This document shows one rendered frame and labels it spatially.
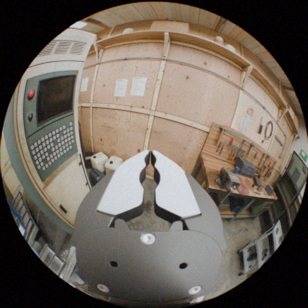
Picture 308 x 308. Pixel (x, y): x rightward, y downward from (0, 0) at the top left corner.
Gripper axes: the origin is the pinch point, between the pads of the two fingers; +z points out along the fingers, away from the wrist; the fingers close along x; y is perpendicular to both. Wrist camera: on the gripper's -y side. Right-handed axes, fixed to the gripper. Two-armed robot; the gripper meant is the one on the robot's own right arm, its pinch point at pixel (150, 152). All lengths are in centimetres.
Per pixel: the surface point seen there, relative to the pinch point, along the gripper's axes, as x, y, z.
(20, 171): -30.4, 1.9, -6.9
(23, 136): -72, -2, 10
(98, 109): -99, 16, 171
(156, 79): 3, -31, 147
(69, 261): -49, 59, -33
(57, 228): -63, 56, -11
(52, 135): -66, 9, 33
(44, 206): -32.3, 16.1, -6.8
